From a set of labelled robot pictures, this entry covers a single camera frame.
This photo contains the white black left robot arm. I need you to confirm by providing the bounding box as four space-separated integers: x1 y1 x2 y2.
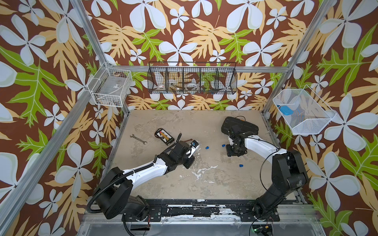
86 140 199 221

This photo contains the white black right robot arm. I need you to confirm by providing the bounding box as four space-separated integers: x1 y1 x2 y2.
226 133 309 219

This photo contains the black plastic case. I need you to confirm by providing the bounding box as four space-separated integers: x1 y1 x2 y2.
221 117 259 136

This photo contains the black battery charging board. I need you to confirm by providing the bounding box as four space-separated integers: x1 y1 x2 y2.
154 128 175 146

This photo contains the silver open-end wrench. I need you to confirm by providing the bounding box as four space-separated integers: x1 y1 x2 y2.
130 134 147 145

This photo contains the blue object in basket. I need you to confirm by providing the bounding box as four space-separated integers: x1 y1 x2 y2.
279 106 294 116

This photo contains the white mesh basket right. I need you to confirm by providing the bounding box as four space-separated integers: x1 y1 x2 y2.
273 86 337 136

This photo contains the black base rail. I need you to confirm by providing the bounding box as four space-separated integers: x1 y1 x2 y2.
123 199 281 223

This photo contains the black wire basket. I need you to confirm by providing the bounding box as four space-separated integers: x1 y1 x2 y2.
147 62 238 94

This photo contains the white wire basket left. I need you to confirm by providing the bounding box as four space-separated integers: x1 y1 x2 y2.
88 63 133 108

